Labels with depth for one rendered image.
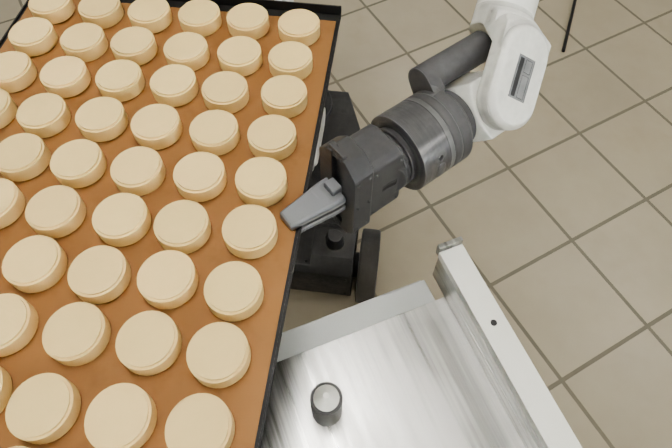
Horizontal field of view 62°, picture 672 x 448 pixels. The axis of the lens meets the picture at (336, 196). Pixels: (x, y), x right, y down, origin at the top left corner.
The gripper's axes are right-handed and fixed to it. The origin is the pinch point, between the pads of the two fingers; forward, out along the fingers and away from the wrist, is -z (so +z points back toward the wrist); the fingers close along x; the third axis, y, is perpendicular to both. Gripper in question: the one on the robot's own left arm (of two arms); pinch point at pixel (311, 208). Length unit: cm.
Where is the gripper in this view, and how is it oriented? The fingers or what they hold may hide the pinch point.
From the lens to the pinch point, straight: 54.8
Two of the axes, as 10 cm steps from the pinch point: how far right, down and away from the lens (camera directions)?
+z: 7.9, -5.1, 3.3
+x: 0.0, -5.5, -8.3
